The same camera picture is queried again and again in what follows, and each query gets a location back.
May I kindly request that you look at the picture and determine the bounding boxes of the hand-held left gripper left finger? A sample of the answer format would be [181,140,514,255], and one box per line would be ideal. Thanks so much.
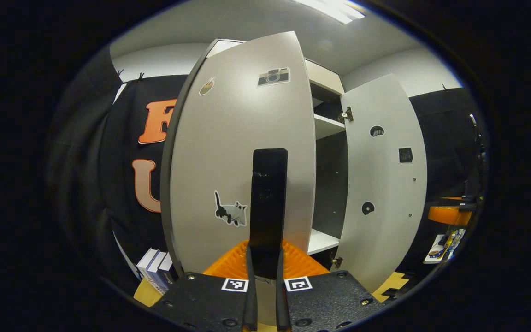
[150,240,258,332]

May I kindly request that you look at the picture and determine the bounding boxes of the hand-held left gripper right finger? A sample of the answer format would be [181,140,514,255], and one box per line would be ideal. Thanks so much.
[275,240,381,332]

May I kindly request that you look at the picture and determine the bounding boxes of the beige cabinet door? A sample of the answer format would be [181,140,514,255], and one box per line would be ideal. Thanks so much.
[160,31,317,277]
[337,74,428,293]

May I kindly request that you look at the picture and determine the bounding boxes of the beige double-door shoe cabinet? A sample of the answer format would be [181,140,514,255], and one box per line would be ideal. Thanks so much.
[206,39,354,270]

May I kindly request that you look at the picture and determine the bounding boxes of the yellow blue small tools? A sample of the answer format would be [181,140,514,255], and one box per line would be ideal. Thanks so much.
[438,228,466,259]

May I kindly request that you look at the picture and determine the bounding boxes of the white tray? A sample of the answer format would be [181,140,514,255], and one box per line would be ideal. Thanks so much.
[424,234,455,264]

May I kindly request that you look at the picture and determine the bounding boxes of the black stand pole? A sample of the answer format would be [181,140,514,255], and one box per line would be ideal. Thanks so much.
[467,113,488,203]

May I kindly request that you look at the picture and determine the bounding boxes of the black backdrop cloth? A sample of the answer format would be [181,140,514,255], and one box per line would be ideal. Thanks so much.
[47,46,490,296]

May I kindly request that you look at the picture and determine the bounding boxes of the ceiling light panel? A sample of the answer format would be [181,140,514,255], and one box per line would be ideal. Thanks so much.
[293,0,366,24]

